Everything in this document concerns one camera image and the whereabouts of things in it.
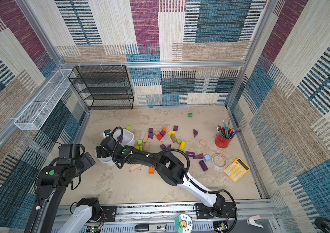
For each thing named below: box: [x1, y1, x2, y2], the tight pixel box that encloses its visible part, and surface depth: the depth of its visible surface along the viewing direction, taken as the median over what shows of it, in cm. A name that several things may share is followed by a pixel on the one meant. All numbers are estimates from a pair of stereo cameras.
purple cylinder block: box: [198, 160, 209, 172], surface depth 89 cm
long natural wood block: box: [129, 163, 144, 172], surface depth 90 cm
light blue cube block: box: [203, 154, 212, 162], surface depth 92 cm
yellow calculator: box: [223, 157, 251, 183], surface depth 88 cm
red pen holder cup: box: [214, 118, 241, 149], surface depth 94 cm
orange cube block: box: [148, 167, 155, 175], surface depth 89 cm
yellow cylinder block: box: [179, 141, 186, 151], surface depth 98 cm
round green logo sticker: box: [174, 213, 194, 233], surface depth 65 cm
